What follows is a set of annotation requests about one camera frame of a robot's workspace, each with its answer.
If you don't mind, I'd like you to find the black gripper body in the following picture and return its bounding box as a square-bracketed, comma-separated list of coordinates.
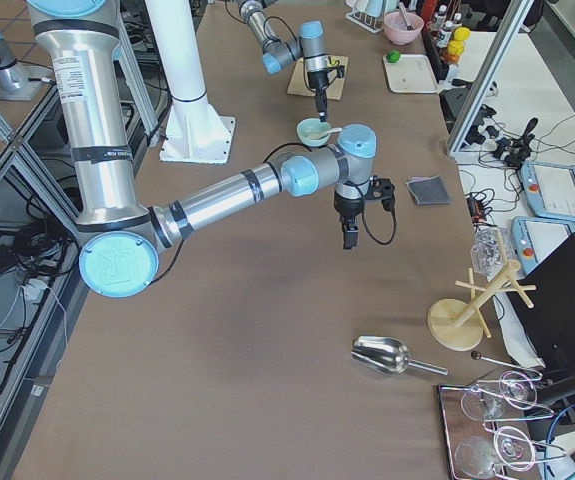
[334, 176, 395, 224]
[305, 55, 345, 95]

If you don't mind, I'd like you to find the far blue teach pendant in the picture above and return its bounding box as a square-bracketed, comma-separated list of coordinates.
[520, 161, 575, 223]

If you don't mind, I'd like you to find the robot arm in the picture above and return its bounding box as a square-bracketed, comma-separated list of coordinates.
[236, 0, 345, 122]
[27, 1, 397, 298]

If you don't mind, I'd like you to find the pink bowl with ice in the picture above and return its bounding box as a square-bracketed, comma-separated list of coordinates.
[383, 11, 425, 45]

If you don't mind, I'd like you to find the light green bowl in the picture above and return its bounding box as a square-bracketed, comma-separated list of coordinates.
[296, 118, 332, 147]

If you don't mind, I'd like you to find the near blue teach pendant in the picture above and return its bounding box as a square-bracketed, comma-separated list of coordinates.
[511, 216, 575, 274]

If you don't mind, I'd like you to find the blue teach pendant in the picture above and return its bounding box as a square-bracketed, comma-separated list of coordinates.
[511, 216, 575, 274]
[520, 161, 575, 223]

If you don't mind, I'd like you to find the black monitor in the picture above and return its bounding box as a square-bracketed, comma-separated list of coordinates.
[508, 233, 575, 370]

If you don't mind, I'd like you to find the green lime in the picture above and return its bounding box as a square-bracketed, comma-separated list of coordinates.
[386, 50, 401, 63]

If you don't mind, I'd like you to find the wooden cup stand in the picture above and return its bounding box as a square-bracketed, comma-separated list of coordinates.
[427, 232, 537, 351]

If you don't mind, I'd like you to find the bamboo cutting board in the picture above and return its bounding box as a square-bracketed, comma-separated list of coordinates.
[287, 55, 349, 100]

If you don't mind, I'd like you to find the wire glass rack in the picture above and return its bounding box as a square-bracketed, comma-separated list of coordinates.
[437, 368, 575, 479]

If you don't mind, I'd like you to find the aluminium frame post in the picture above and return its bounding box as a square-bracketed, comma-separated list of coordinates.
[446, 0, 534, 157]

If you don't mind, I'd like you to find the grey folded cloth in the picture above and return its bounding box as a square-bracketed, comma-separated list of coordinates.
[406, 176, 451, 206]

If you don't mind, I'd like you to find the metal tube in bowl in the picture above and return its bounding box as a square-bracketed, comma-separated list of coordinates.
[398, 2, 414, 31]

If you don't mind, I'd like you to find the metal scoop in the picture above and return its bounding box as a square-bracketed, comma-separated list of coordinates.
[351, 335, 449, 376]

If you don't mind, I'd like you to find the cream tray with bear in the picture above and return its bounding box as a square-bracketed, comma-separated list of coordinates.
[382, 54, 438, 94]

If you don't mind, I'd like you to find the white ceramic spoon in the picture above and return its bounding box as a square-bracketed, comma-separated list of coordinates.
[318, 127, 343, 139]

